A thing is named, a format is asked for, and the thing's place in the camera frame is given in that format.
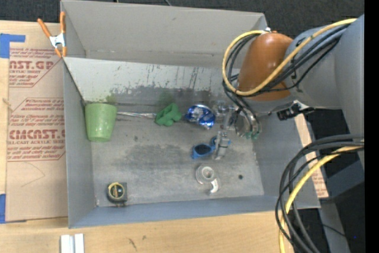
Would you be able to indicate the black cylinder on white bracket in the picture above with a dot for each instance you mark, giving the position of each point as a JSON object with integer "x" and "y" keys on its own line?
{"x": 291, "y": 112}

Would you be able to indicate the green plastic cup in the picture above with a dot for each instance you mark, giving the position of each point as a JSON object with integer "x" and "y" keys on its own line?
{"x": 100, "y": 123}

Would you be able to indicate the brown cardboard board red print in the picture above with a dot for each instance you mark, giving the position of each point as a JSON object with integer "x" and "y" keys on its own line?
{"x": 32, "y": 127}

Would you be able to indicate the thin clear stick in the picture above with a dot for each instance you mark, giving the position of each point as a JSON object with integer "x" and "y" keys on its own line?
{"x": 136, "y": 114}

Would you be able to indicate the clear glass thing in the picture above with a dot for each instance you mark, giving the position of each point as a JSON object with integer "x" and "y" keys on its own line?
{"x": 204, "y": 173}

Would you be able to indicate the blue shiny foil packet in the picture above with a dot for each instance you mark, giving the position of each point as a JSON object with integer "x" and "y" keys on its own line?
{"x": 201, "y": 117}

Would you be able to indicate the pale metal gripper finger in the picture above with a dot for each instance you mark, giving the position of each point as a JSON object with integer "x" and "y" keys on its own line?
{"x": 221, "y": 145}
{"x": 228, "y": 117}

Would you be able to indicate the grey metal bin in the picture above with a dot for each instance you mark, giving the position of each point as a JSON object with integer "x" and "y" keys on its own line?
{"x": 165, "y": 157}

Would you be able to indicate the black and yellow tape measure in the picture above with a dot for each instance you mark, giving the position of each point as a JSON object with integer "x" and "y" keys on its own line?
{"x": 117, "y": 192}

